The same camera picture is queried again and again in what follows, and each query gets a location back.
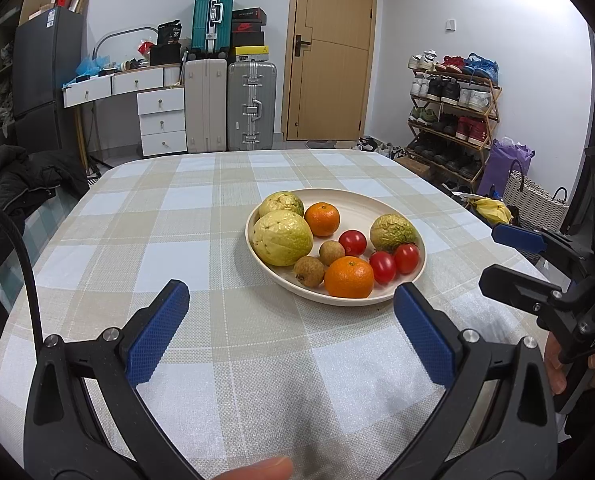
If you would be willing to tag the cream round plate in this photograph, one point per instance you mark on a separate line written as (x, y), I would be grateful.
(357, 205)

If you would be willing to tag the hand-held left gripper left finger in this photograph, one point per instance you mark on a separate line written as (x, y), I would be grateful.
(160, 330)

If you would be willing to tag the white desk with drawers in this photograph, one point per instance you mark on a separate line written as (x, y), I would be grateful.
(127, 82)

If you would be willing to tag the dark grey fridge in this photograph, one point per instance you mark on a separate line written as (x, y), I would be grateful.
(47, 80)

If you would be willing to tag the white drawer cabinet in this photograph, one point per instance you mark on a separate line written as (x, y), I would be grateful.
(161, 122)

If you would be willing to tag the silver suitcase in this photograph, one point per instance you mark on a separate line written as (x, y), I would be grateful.
(251, 105)

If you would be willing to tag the wooden door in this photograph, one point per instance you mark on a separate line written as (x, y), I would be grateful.
(332, 50)

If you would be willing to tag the large orange mandarin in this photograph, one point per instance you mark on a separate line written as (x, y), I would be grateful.
(349, 277)

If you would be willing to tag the person's left hand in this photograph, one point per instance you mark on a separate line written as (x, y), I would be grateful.
(260, 470)

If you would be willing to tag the red cherry tomato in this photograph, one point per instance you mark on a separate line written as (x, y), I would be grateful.
(407, 258)
(382, 267)
(353, 243)

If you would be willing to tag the teal suitcase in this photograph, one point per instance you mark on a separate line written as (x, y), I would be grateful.
(210, 17)

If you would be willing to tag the beige suitcase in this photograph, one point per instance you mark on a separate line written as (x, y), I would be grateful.
(206, 105)

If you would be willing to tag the yellow guava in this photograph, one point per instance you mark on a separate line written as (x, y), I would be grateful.
(281, 204)
(282, 238)

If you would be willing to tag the wrinkled yellow-green guava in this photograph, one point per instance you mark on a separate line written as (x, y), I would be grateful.
(392, 232)

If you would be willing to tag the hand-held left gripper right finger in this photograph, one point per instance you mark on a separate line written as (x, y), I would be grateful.
(425, 335)

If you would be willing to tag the blue plastic bag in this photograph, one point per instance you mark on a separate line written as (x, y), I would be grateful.
(91, 66)

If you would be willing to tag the yellow bag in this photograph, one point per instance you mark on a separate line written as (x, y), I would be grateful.
(490, 210)

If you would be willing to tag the purple bag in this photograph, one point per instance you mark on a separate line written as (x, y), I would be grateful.
(505, 160)

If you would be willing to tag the wooden shoe rack with shoes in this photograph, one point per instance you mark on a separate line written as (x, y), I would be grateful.
(450, 95)

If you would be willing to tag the grey arched tube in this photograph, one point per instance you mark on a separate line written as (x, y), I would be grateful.
(122, 30)

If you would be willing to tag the black paper bag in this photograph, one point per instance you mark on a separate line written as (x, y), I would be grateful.
(170, 31)

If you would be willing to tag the black puffer jacket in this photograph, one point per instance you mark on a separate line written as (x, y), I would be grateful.
(22, 180)

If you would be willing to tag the woven basket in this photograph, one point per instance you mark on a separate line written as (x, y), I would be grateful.
(535, 202)

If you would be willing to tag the person's right hand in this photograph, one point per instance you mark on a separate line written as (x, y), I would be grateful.
(556, 365)

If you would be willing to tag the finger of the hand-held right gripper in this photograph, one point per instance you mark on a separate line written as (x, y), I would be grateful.
(512, 282)
(517, 237)

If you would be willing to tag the shoes on floor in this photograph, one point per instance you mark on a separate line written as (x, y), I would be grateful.
(382, 147)

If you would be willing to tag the small orange mandarin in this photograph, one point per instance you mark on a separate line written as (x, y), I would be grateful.
(322, 219)

